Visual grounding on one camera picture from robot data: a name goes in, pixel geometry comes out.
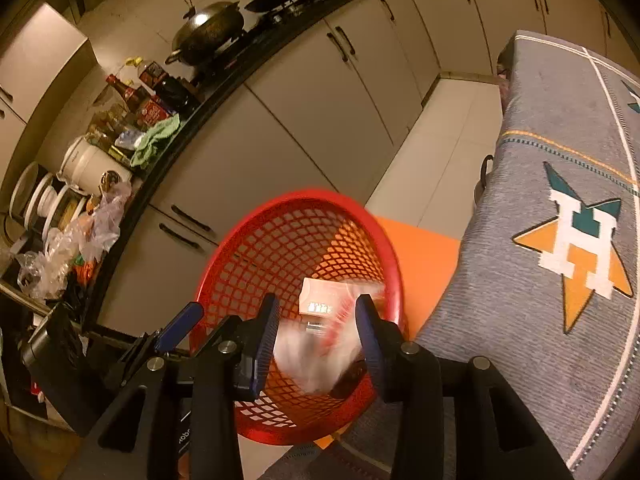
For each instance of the red mesh basket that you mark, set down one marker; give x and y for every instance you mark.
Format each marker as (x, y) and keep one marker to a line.
(280, 240)

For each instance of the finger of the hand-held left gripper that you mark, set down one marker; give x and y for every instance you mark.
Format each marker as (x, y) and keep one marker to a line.
(177, 325)

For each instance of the green cloth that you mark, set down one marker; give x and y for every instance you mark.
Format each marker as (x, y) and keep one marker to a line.
(155, 140)

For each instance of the crumpled clear plastic bags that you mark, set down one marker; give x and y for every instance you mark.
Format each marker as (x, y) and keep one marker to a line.
(100, 220)

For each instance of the grey printed tablecloth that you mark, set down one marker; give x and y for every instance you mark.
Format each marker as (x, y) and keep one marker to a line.
(525, 310)

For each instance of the stack of white bowls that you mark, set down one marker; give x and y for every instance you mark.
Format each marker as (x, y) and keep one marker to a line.
(40, 195)

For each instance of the white rice cooker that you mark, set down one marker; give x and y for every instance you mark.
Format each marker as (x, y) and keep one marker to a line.
(90, 165)

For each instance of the wok with steel lid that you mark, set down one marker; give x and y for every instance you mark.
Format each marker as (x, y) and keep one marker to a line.
(210, 30)

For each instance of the black bag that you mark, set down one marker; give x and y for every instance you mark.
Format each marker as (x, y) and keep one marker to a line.
(65, 360)

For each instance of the pale printed packet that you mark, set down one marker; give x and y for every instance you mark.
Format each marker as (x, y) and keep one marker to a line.
(320, 292)

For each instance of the red-label sauce bottle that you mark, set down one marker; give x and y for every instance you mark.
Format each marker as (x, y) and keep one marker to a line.
(150, 110)

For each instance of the white red-printed wrapper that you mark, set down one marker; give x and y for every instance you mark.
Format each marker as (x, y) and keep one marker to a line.
(310, 360)

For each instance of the beige wall cabinet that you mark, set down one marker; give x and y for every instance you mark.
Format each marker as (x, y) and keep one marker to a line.
(45, 55)

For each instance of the yellow oil bottle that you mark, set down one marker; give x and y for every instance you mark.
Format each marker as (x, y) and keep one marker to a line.
(107, 130)

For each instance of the dark soy sauce bottle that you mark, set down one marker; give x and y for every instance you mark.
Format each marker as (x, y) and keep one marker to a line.
(172, 87)

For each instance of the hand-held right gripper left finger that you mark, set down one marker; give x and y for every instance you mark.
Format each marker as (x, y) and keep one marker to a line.
(265, 345)

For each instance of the black kitchen countertop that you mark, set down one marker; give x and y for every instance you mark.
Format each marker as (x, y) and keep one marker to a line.
(225, 72)

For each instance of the beige base cabinets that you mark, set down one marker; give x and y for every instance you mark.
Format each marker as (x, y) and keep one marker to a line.
(310, 125)

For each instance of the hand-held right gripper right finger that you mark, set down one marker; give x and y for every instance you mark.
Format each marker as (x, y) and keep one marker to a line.
(370, 345)

